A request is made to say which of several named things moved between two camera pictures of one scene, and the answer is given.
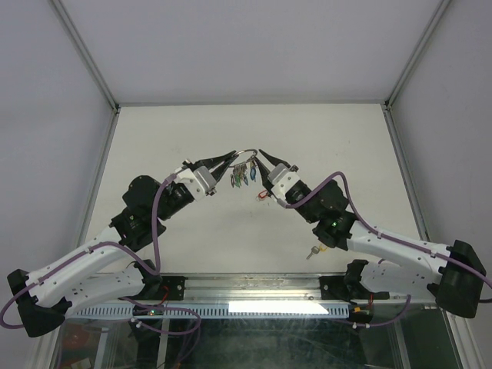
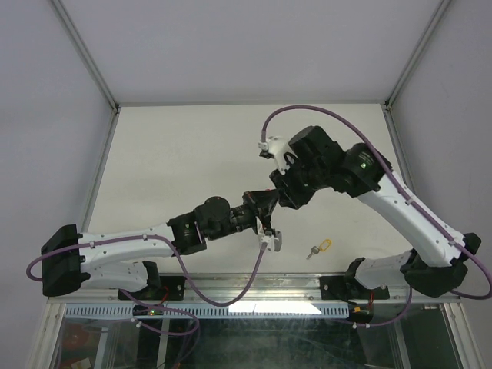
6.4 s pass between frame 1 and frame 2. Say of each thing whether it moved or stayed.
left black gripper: moved
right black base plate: stayed
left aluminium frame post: stayed
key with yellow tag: stayed
